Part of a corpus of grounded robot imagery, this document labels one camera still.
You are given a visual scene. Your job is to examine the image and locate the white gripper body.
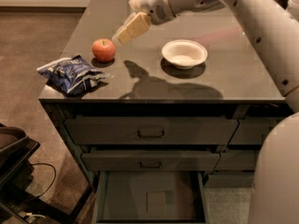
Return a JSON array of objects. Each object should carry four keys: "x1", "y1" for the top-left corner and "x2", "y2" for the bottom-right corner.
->
[{"x1": 139, "y1": 0, "x2": 176, "y2": 24}]

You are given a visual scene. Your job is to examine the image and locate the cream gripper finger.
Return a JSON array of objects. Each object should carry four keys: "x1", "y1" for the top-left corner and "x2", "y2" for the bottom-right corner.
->
[
  {"x1": 129, "y1": 0, "x2": 143, "y2": 12},
  {"x1": 112, "y1": 12, "x2": 151, "y2": 45}
]

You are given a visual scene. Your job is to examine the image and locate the red apple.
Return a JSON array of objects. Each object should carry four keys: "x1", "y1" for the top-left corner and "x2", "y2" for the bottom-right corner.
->
[{"x1": 92, "y1": 38, "x2": 116, "y2": 63}]

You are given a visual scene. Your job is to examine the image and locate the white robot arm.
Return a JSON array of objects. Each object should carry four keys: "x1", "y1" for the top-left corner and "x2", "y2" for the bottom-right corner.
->
[{"x1": 112, "y1": 0, "x2": 299, "y2": 224}]

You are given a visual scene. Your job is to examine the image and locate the top left drawer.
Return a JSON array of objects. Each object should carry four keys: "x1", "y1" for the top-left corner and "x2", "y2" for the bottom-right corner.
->
[{"x1": 64, "y1": 117, "x2": 238, "y2": 145}]

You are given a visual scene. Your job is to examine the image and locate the middle left drawer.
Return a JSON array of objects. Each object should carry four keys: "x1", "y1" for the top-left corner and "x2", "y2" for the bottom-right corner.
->
[{"x1": 81, "y1": 149, "x2": 220, "y2": 171}]

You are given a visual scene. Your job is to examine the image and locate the top right drawer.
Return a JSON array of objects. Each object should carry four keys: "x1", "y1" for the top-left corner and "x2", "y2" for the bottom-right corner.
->
[{"x1": 230, "y1": 118, "x2": 279, "y2": 145}]

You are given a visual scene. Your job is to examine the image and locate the middle right drawer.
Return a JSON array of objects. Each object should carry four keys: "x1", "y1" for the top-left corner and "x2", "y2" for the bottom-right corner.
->
[{"x1": 215, "y1": 150, "x2": 259, "y2": 171}]

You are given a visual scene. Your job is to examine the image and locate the bottom right drawer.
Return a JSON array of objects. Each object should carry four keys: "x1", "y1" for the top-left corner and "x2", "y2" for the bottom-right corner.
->
[{"x1": 204, "y1": 173, "x2": 253, "y2": 188}]

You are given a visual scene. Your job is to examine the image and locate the open bottom left drawer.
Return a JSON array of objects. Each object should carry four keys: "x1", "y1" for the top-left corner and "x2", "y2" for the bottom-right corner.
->
[{"x1": 93, "y1": 172, "x2": 209, "y2": 224}]

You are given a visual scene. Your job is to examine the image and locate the white paper bowl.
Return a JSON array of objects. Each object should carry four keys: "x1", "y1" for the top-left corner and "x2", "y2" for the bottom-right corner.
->
[{"x1": 162, "y1": 39, "x2": 207, "y2": 69}]

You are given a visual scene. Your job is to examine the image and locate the blue chip bag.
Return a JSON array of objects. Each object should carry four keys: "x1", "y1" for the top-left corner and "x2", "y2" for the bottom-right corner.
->
[{"x1": 36, "y1": 56, "x2": 108, "y2": 96}]

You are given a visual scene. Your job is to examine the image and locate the white plastic jar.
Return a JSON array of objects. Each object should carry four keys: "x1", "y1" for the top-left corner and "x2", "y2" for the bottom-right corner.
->
[{"x1": 286, "y1": 0, "x2": 299, "y2": 21}]

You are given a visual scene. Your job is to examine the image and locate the black cart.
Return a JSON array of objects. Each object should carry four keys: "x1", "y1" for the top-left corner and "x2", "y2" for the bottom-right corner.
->
[{"x1": 0, "y1": 125, "x2": 92, "y2": 224}]

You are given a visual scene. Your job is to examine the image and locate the dark cabinet frame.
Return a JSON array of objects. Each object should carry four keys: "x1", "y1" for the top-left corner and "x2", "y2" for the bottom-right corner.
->
[{"x1": 41, "y1": 99, "x2": 292, "y2": 184}]

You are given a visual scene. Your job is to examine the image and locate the black cable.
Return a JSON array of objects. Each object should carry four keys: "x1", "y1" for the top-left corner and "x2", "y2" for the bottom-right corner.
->
[{"x1": 21, "y1": 162, "x2": 57, "y2": 201}]

